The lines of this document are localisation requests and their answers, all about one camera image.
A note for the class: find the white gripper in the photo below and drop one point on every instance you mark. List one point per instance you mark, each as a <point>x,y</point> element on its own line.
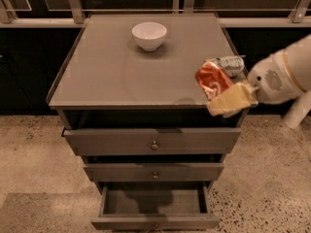
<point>271,82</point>

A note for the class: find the red coke can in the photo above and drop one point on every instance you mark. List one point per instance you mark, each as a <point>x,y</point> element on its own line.
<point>212,79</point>

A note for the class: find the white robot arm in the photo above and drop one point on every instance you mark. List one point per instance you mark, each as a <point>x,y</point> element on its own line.
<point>302,45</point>

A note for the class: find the grey drawer cabinet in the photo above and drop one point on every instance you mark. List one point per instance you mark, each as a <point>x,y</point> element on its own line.
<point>108,82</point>

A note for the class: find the middle grey drawer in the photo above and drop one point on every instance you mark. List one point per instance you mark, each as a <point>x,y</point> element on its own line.
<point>158,172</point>

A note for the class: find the grey drawer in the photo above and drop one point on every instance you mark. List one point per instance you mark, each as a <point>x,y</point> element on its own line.
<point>155,206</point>
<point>158,172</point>
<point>148,141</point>

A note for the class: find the top grey drawer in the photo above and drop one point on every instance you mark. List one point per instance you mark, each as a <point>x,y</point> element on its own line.
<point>148,141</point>

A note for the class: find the bottom grey drawer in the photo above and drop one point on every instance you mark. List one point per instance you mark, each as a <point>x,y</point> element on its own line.
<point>155,206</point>

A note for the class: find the white ceramic bowl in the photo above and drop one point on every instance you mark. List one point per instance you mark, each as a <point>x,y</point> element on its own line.
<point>149,36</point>

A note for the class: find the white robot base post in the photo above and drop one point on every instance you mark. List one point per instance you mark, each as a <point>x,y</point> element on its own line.
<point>298,111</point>

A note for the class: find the metal railing frame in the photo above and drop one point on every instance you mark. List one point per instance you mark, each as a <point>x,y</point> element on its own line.
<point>295,11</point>

